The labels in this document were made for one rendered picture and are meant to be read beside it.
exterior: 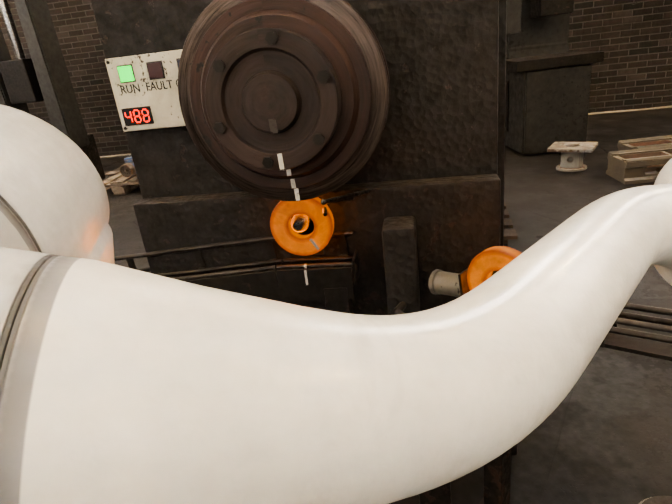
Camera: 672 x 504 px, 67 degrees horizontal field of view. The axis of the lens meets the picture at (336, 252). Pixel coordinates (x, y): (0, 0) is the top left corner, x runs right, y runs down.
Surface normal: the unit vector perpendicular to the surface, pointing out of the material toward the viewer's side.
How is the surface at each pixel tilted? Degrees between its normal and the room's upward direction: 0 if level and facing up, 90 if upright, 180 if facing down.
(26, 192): 67
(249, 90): 90
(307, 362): 42
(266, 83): 90
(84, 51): 90
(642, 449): 0
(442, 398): 58
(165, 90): 90
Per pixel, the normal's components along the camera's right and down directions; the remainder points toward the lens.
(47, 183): 0.86, -0.51
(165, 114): -0.14, 0.39
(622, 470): -0.11, -0.92
